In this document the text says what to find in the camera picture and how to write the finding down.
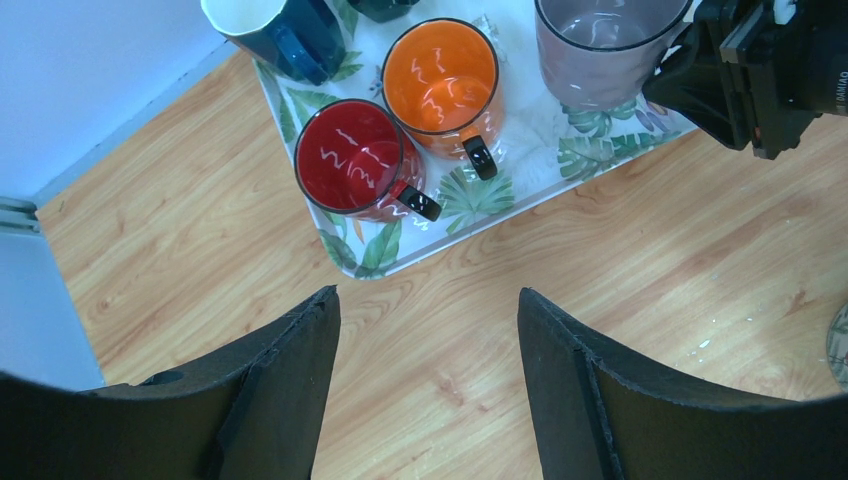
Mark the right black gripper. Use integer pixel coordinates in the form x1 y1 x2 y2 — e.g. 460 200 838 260
643 1 847 160

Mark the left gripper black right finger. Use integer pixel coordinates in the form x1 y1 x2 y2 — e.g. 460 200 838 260
517 288 847 479

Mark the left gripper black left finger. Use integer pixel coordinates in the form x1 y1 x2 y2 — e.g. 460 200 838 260
1 286 341 479

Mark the mauve mug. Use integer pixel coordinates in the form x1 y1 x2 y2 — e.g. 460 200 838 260
534 0 693 111

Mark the cream cat pattern mug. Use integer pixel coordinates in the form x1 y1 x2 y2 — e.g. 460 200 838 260
826 303 848 392

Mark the orange mug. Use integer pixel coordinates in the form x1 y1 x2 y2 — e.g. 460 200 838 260
381 18 505 180

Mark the red mug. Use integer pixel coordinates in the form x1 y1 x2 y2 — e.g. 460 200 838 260
294 99 442 223

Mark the blue mug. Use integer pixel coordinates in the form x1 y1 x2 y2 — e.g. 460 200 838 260
200 0 346 85

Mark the leaf pattern tray mat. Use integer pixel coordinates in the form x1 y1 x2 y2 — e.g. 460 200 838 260
255 1 694 279

